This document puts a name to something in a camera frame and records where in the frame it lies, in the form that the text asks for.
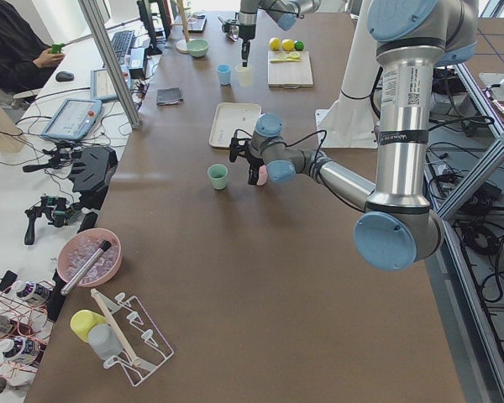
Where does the metal scoop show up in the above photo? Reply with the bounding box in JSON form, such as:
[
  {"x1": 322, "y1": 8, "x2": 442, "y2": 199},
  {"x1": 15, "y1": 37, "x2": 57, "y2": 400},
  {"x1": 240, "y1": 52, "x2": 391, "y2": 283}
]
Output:
[{"x1": 218, "y1": 16, "x2": 239, "y2": 42}]

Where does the yellow plastic knife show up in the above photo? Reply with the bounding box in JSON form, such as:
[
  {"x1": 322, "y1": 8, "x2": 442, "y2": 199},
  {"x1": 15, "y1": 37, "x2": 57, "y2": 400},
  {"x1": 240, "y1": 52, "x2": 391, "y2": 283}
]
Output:
[{"x1": 269, "y1": 55, "x2": 301, "y2": 63}]

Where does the yellow cup on rack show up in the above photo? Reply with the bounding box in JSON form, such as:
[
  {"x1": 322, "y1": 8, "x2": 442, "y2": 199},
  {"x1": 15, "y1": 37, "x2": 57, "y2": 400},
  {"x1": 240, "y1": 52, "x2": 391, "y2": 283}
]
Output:
[{"x1": 70, "y1": 310, "x2": 107, "y2": 343}]

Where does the green cup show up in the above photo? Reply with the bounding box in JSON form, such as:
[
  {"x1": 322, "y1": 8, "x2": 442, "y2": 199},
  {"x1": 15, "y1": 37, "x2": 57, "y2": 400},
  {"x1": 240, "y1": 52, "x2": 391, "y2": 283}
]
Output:
[{"x1": 207, "y1": 164, "x2": 228, "y2": 191}]

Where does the wooden stick on rack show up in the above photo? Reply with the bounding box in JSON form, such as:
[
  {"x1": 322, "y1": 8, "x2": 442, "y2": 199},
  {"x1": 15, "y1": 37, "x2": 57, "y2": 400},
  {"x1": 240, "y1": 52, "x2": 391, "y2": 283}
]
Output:
[{"x1": 91, "y1": 288, "x2": 140, "y2": 367}]

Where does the person in black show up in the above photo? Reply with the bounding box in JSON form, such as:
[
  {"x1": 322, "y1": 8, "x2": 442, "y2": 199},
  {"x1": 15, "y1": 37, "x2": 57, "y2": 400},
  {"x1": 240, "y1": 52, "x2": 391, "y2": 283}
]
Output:
[{"x1": 0, "y1": 1, "x2": 65, "y2": 93}]

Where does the yellow lemon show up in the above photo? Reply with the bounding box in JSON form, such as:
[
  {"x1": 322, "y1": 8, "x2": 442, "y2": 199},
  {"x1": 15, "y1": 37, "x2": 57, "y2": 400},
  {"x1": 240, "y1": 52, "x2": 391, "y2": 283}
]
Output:
[
  {"x1": 281, "y1": 39, "x2": 295, "y2": 52},
  {"x1": 269, "y1": 37, "x2": 281, "y2": 51}
]

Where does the cream yellow cup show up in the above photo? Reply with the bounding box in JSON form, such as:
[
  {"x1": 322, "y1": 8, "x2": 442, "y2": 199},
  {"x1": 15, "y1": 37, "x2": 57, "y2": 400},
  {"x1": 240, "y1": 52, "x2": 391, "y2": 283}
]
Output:
[{"x1": 234, "y1": 65, "x2": 253, "y2": 87}]

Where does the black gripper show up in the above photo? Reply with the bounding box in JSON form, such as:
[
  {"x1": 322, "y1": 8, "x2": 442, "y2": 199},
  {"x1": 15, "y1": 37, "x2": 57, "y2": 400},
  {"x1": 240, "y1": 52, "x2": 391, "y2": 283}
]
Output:
[
  {"x1": 229, "y1": 129, "x2": 264, "y2": 186},
  {"x1": 234, "y1": 11, "x2": 256, "y2": 67}
]

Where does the black computer mouse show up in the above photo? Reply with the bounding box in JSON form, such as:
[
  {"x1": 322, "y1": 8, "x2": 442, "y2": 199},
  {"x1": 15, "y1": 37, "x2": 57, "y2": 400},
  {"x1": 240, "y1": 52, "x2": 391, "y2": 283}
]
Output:
[{"x1": 55, "y1": 71, "x2": 75, "y2": 82}]

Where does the white wire rack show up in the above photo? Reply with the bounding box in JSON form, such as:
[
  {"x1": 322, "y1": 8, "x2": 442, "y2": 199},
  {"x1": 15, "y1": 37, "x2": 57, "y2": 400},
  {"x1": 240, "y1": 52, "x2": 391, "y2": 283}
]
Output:
[{"x1": 103, "y1": 292, "x2": 175, "y2": 387}]

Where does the black keyboard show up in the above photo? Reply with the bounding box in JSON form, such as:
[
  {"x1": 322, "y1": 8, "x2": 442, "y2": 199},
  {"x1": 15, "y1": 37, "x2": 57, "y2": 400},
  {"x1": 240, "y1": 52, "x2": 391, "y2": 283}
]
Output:
[{"x1": 111, "y1": 30, "x2": 135, "y2": 65}]

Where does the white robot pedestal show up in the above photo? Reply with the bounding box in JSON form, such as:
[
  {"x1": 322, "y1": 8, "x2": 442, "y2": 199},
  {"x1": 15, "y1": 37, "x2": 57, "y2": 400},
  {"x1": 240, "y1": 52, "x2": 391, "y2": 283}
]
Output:
[{"x1": 316, "y1": 0, "x2": 380, "y2": 149}]

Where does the cream rabbit tray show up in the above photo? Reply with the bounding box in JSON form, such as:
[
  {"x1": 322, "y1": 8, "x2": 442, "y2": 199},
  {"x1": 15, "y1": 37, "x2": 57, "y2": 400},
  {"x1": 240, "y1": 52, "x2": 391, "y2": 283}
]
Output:
[{"x1": 209, "y1": 102, "x2": 261, "y2": 149}]

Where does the wooden cutting board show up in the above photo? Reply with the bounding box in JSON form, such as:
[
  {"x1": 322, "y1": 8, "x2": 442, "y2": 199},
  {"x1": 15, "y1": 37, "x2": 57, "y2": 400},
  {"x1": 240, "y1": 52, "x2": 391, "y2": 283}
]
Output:
[{"x1": 267, "y1": 50, "x2": 313, "y2": 88}]

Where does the green bowl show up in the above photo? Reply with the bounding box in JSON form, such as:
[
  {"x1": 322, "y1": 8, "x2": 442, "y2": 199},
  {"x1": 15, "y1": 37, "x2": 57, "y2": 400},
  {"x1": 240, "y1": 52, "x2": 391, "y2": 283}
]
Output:
[{"x1": 186, "y1": 39, "x2": 209, "y2": 58}]

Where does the wooden cup stand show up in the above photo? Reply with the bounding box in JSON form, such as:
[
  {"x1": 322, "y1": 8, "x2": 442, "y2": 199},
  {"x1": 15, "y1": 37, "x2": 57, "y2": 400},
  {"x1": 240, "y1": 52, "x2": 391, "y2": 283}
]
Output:
[{"x1": 175, "y1": 0, "x2": 191, "y2": 54}]

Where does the pink cup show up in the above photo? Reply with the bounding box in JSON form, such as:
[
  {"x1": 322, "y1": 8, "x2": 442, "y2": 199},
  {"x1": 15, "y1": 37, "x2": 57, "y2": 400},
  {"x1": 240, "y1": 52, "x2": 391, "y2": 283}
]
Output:
[{"x1": 256, "y1": 165, "x2": 269, "y2": 186}]

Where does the blue cup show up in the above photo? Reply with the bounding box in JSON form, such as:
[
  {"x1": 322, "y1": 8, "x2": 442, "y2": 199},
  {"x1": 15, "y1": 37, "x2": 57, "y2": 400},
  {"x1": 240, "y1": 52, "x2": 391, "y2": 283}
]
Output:
[{"x1": 216, "y1": 64, "x2": 232, "y2": 86}]

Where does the metal muddler stick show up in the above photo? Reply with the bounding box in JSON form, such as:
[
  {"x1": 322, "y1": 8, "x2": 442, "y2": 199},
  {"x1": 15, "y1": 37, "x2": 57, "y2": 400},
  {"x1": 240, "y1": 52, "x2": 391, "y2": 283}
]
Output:
[{"x1": 60, "y1": 240, "x2": 112, "y2": 296}]

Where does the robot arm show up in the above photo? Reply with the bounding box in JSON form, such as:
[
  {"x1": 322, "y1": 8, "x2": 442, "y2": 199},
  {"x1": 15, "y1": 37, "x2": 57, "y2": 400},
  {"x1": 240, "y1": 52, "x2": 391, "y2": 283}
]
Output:
[
  {"x1": 220, "y1": 0, "x2": 321, "y2": 67},
  {"x1": 229, "y1": 1, "x2": 478, "y2": 270}
]

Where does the grey folded cloth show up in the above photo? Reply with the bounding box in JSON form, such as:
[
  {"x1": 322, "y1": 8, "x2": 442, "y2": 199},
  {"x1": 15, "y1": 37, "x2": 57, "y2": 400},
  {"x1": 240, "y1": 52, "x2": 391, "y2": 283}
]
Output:
[{"x1": 156, "y1": 87, "x2": 182, "y2": 106}]

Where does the grey cup on rack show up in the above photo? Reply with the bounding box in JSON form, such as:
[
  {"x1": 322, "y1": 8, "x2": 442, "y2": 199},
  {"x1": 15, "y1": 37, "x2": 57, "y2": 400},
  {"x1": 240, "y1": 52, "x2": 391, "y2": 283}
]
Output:
[{"x1": 87, "y1": 324, "x2": 123, "y2": 360}]

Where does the pink bowl with ice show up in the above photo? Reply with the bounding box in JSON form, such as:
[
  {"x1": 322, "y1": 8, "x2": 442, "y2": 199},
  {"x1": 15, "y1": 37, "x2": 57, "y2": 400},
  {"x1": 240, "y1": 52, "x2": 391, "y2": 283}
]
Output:
[{"x1": 56, "y1": 228, "x2": 123, "y2": 288}]

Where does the blue teach pendant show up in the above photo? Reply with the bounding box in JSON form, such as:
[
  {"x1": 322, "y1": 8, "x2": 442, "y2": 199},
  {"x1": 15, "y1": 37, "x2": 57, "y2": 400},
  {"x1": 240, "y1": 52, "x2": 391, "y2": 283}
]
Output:
[{"x1": 40, "y1": 98, "x2": 102, "y2": 141}]

